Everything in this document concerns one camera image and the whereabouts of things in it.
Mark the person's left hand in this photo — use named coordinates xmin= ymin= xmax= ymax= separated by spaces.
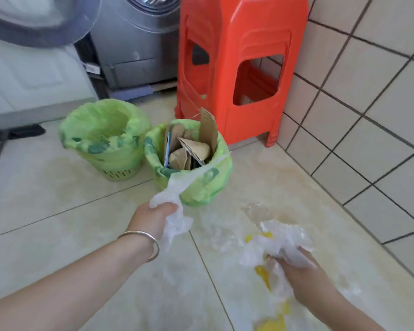
xmin=126 ymin=200 xmax=180 ymax=242

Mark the person's right hand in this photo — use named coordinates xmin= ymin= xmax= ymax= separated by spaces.
xmin=266 ymin=247 xmax=332 ymax=304

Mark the clear thin plastic bag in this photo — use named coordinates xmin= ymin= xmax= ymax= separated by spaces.
xmin=149 ymin=151 xmax=232 ymax=253

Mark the white plastic bag yellow print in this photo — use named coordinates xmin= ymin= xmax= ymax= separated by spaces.
xmin=239 ymin=220 xmax=319 ymax=331

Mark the person's left forearm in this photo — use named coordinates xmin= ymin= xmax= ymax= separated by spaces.
xmin=0 ymin=234 xmax=155 ymax=331

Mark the person's right forearm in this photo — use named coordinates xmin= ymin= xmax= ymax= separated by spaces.
xmin=297 ymin=286 xmax=387 ymax=331

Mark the green bin liner bag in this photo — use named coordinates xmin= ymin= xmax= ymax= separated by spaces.
xmin=58 ymin=99 xmax=152 ymax=169
xmin=144 ymin=119 xmax=234 ymax=208

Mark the crumpled brown paper piece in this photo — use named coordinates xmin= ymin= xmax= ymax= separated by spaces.
xmin=168 ymin=148 xmax=191 ymax=170

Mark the blue and white carton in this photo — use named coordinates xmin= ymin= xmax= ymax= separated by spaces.
xmin=164 ymin=131 xmax=174 ymax=168

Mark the green plastic lattice waste bin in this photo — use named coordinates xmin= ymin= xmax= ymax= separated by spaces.
xmin=100 ymin=161 xmax=144 ymax=182

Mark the folded brown paper carton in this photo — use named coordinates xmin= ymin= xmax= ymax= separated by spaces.
xmin=178 ymin=137 xmax=212 ymax=166

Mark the tall corrugated cardboard piece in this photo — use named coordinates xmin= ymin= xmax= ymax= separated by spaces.
xmin=197 ymin=107 xmax=219 ymax=160

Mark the wooden board under washing machine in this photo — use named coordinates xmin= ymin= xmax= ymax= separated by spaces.
xmin=151 ymin=80 xmax=178 ymax=95

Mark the grey washing machine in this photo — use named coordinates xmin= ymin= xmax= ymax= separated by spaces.
xmin=89 ymin=0 xmax=184 ymax=91

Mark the black floor tool base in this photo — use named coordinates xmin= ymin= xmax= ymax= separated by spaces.
xmin=0 ymin=123 xmax=46 ymax=144

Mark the stack of red plastic stools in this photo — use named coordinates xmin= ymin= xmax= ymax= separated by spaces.
xmin=174 ymin=0 xmax=310 ymax=149

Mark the white cabinet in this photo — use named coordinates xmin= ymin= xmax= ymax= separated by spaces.
xmin=0 ymin=34 xmax=99 ymax=131

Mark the transparent round washing machine door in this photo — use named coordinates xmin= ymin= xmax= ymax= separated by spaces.
xmin=0 ymin=0 xmax=103 ymax=49

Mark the silver bracelet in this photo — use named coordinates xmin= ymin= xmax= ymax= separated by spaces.
xmin=117 ymin=231 xmax=160 ymax=263

